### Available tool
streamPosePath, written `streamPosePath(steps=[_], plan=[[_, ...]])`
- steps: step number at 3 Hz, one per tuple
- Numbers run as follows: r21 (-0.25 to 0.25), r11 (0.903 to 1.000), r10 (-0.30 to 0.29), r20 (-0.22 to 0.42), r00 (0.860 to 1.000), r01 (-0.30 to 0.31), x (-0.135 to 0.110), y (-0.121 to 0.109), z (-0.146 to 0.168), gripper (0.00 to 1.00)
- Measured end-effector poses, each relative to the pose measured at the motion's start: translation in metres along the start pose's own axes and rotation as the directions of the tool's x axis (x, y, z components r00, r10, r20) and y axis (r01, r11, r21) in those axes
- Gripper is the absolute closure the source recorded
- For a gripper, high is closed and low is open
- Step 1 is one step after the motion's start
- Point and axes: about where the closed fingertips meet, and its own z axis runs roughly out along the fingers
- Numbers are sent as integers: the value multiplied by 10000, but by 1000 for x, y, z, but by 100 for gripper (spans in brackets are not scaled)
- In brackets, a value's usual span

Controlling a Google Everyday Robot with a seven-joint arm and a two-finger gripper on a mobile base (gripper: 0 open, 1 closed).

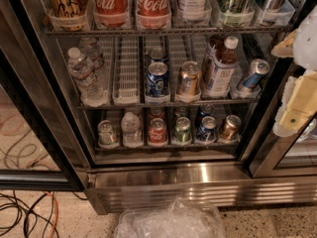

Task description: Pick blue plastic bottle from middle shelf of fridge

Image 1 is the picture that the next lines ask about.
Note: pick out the silver can bottom shelf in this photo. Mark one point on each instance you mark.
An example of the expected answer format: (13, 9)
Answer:
(107, 134)

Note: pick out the copper can shelf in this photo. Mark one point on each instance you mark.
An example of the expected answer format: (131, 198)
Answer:
(188, 78)
(230, 128)

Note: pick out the blue can rear bottom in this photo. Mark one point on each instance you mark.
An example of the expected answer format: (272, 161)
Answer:
(205, 110)

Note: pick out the green tall can top shelf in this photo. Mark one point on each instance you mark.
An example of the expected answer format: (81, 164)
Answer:
(235, 13)

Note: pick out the front clear water bottle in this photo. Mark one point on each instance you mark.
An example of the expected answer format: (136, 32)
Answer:
(82, 69)

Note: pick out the left glass fridge door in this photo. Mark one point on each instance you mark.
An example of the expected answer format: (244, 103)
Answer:
(30, 156)

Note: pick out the white label bottle top shelf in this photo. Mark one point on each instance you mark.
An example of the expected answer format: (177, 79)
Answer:
(191, 10)

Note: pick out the clear water bottle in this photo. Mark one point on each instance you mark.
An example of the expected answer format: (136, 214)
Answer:
(82, 69)
(91, 48)

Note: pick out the green can rear bottom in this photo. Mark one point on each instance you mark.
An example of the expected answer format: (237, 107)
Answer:
(181, 111)

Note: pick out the left Coca-Cola bottle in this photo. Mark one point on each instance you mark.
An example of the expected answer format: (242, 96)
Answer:
(110, 13)

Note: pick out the red Coca-Cola can front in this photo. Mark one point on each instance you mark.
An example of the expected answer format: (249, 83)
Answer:
(157, 132)

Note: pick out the empty white plastic tray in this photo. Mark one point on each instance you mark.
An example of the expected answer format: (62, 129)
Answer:
(126, 85)

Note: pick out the blue label tea bottle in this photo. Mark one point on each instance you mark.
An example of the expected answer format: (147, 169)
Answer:
(221, 69)

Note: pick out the rear clear water bottle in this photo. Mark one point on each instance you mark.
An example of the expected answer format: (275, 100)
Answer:
(91, 48)

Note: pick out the silver blue can top shelf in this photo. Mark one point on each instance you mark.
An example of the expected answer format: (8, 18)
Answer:
(270, 9)

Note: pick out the yellow tall can top shelf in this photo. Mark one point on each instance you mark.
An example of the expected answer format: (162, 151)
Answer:
(67, 10)

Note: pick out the green can front bottom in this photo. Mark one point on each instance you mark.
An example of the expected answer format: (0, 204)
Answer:
(182, 130)

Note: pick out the copper can bottom shelf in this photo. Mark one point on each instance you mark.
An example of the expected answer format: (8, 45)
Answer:
(230, 128)

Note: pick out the blue pepsi can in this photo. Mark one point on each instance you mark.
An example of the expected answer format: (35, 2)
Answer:
(206, 131)
(157, 79)

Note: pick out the rear dark can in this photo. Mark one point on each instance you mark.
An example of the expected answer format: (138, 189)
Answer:
(157, 54)

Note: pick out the glass fridge door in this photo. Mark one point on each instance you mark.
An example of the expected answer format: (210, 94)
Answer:
(30, 156)
(273, 156)

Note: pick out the stainless steel fridge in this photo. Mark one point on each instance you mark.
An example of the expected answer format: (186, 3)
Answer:
(149, 176)

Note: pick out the copper can middle shelf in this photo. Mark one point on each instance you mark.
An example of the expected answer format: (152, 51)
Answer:
(188, 78)

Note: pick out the tilted blue silver can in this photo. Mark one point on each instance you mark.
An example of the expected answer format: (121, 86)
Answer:
(258, 69)

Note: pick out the coca-cola bottle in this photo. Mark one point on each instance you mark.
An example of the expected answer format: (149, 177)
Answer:
(110, 13)
(153, 13)

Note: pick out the rear tea bottle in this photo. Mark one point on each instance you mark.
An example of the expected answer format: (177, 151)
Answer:
(213, 45)

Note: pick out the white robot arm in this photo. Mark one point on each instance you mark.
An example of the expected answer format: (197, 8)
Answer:
(305, 44)

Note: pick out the blue Pepsi can front bottom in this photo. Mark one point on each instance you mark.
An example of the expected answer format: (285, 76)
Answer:
(206, 131)

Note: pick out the right Coca-Cola bottle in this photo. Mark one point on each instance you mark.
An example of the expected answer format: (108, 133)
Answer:
(153, 13)

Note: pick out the red can rear bottom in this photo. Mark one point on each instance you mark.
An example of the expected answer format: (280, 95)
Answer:
(156, 112)

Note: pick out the small water bottle bottom shelf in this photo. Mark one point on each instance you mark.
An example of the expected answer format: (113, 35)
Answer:
(131, 129)

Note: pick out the crumpled clear plastic bag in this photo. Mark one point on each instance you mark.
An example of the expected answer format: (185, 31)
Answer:
(181, 219)

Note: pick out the right glass fridge door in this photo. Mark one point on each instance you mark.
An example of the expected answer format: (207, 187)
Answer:
(273, 156)

